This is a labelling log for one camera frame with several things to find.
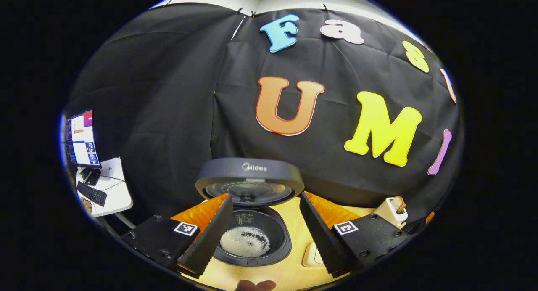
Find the dark grey rice cooker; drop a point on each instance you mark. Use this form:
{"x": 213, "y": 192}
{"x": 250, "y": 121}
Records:
{"x": 252, "y": 173}

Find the computer monitor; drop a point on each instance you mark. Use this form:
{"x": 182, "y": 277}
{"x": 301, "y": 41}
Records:
{"x": 82, "y": 139}

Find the black keyboard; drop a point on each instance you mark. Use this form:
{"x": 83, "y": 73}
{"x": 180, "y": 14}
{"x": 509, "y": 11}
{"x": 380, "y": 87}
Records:
{"x": 92, "y": 194}

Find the white side desk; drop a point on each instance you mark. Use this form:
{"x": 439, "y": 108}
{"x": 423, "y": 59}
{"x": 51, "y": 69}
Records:
{"x": 117, "y": 194}

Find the small black desk device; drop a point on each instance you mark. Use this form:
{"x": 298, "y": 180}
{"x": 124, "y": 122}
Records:
{"x": 90, "y": 176}

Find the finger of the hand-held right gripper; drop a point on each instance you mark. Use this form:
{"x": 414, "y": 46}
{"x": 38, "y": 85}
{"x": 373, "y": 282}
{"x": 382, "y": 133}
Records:
{"x": 429, "y": 217}

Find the white chopstick holder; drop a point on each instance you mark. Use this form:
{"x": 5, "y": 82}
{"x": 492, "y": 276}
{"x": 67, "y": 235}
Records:
{"x": 388, "y": 215}

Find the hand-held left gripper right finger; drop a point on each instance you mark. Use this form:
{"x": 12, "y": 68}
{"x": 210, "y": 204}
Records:
{"x": 323, "y": 240}

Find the white rice heap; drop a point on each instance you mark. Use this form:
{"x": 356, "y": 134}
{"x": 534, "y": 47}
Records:
{"x": 246, "y": 242}

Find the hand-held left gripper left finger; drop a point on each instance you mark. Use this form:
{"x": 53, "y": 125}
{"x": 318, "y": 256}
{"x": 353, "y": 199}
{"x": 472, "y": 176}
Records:
{"x": 208, "y": 240}

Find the black backdrop cloth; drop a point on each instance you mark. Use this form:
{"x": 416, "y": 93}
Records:
{"x": 168, "y": 93}

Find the glass rice box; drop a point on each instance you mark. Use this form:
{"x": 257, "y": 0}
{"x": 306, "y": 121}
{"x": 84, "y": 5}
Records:
{"x": 310, "y": 255}

